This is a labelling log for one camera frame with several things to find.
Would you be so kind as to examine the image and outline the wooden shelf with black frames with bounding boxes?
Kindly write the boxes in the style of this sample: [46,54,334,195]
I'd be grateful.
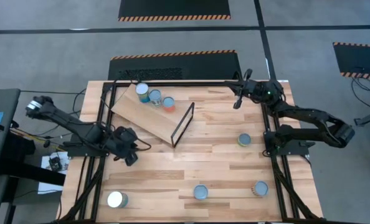
[109,81,196,149]

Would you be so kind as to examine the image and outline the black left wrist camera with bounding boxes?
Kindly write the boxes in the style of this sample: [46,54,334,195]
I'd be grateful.
[115,126,139,142]

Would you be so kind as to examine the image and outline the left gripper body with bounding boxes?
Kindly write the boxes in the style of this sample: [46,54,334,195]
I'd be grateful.
[107,136,140,156]

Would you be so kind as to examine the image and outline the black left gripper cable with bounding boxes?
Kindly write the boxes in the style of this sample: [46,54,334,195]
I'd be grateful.
[133,138,153,152]

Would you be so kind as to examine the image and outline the small black device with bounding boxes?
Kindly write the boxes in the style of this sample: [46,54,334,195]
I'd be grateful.
[49,156,63,171]

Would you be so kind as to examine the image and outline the short green and yellow can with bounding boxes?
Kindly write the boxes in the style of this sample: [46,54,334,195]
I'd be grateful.
[237,133,252,147]

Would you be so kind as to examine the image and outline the orange patterned can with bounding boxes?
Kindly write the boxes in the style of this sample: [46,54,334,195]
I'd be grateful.
[162,96,176,113]

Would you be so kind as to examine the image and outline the yellow cable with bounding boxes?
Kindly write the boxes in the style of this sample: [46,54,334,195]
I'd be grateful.
[10,129,67,150]

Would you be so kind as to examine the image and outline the colourful cereal boxes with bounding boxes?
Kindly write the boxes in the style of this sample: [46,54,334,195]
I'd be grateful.
[135,82,149,103]

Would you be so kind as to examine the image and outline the white can with carrot print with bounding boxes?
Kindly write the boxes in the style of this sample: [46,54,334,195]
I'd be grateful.
[148,89,163,108]

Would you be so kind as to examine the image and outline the grey desk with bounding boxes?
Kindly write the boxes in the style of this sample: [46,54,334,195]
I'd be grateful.
[0,88,21,180]

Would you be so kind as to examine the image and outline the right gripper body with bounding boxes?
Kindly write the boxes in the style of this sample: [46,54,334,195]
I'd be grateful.
[244,79,284,105]

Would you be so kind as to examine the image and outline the black mat with orange stripes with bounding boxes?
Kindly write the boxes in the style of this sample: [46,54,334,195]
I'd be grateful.
[332,42,370,81]
[107,49,243,81]
[118,0,232,22]

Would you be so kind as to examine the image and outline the black floor cable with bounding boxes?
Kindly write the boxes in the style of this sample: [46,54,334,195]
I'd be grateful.
[350,66,370,111]

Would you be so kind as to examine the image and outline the white paper sheet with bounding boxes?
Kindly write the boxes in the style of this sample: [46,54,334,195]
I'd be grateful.
[37,151,70,195]

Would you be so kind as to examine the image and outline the black desk base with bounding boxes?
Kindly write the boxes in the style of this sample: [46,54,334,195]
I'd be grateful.
[0,157,67,187]

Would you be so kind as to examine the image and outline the black floor tape line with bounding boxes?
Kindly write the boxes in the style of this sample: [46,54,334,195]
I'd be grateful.
[253,0,278,81]
[0,25,370,35]

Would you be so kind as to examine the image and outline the teal can with yellow banner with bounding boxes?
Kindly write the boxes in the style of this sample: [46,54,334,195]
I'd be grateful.
[106,190,129,209]

